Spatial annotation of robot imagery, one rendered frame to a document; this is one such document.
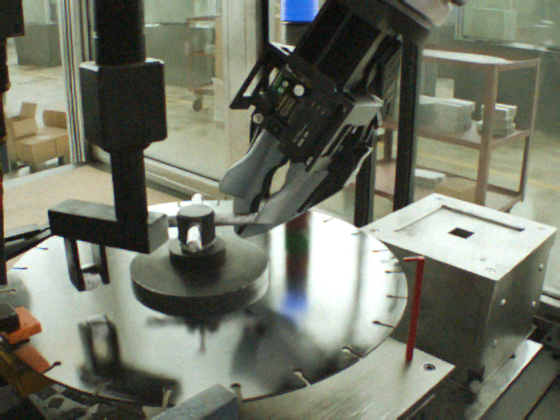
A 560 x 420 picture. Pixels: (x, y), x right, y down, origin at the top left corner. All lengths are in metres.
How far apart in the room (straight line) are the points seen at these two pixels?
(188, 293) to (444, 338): 0.33
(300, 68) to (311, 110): 0.03
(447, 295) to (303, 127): 0.32
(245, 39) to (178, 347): 0.73
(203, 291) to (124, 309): 0.06
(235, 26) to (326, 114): 0.70
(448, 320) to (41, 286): 0.41
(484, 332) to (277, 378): 0.32
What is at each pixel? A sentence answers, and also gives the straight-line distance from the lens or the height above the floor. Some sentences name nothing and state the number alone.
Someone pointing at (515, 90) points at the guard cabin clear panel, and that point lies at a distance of 0.79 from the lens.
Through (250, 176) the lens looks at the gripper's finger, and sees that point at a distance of 0.45.
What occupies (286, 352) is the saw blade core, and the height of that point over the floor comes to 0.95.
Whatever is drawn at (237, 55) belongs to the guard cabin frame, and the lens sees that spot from 1.06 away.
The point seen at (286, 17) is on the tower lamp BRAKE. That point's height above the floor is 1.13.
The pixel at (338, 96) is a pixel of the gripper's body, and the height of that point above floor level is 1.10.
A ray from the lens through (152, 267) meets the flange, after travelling 0.47.
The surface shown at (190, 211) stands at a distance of 0.46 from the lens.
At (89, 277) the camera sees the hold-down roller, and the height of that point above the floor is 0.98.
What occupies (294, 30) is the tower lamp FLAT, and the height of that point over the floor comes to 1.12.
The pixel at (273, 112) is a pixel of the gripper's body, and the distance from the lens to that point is 0.40.
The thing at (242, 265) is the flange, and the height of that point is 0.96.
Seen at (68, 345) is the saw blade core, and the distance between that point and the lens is 0.41.
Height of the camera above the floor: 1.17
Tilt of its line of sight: 21 degrees down
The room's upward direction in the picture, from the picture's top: straight up
